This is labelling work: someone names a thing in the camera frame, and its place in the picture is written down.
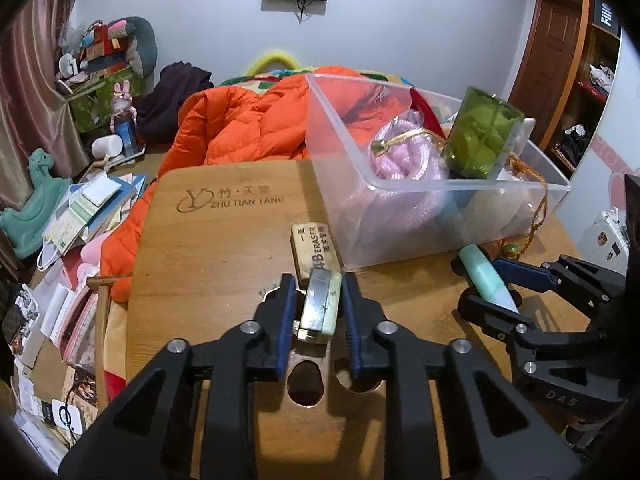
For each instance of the white mug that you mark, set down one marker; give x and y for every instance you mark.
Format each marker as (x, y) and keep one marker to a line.
(106, 146)

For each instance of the wooden desktop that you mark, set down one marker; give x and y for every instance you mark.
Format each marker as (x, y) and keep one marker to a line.
(210, 260)

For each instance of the silver metal lighter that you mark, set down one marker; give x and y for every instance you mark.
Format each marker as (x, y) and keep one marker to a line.
(320, 305)

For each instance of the yellow plush hoop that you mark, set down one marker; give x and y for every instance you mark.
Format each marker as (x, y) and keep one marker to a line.
(272, 55)

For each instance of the green transparent cup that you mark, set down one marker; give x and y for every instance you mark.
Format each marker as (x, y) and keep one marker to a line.
(480, 130)

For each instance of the dark purple garment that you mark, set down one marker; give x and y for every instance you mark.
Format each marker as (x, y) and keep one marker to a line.
(170, 95)

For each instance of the wooden shelf unit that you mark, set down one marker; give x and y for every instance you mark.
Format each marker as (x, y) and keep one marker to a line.
(602, 60)

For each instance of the cream plastic jar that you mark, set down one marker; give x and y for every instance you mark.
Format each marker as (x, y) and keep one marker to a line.
(487, 210)

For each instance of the brown wooden door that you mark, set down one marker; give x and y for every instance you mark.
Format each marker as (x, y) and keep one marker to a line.
(550, 60)

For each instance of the wooden chair frame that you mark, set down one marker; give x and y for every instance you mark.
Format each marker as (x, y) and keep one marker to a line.
(102, 335)

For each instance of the pile of books and papers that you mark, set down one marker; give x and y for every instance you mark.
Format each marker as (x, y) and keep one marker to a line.
(95, 205)

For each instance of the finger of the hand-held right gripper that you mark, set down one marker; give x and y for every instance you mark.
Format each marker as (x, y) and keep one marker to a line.
(490, 317)
(520, 272)

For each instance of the teal dinosaur plush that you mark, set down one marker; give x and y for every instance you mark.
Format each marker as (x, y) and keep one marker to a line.
(35, 205)

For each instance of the white panel with pink hearts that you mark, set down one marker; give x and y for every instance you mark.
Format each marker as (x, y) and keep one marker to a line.
(615, 150)

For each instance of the mint green tube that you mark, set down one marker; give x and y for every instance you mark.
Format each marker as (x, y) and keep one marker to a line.
(485, 275)

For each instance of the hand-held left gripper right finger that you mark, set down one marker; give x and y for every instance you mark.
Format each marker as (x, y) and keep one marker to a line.
(350, 320)

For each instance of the clear plastic storage box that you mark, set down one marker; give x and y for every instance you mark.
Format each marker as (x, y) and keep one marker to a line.
(340, 200)

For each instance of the white suitcase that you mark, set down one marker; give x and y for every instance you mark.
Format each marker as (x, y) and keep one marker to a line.
(607, 240)

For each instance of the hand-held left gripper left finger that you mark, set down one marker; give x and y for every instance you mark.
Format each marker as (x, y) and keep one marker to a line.
(285, 320)

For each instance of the beige eraser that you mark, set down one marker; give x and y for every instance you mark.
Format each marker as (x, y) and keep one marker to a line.
(310, 250)

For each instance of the grey patchwork plush toy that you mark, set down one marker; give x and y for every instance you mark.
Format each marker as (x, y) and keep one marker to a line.
(140, 45)

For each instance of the green patterned box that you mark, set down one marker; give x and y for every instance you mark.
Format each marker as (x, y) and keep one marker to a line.
(92, 105)

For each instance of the pink rabbit bottle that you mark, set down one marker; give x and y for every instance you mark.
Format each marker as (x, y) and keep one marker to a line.
(124, 125)

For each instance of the orange puffer jacket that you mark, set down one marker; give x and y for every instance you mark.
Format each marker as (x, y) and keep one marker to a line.
(240, 125)

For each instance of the brown curtain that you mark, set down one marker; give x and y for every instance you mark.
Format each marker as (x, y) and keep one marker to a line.
(25, 85)

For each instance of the white square device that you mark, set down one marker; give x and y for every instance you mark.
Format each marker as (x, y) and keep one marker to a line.
(67, 415)

